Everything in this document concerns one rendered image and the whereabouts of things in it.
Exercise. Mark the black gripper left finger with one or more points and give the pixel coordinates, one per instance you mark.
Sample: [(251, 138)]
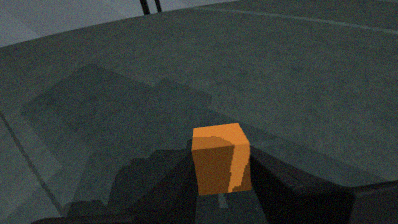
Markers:
[(171, 201)]

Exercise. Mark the orange block with dark blue square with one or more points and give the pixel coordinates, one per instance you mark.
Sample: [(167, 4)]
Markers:
[(221, 159)]

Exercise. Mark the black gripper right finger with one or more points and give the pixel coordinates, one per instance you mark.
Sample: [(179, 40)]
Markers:
[(289, 195)]

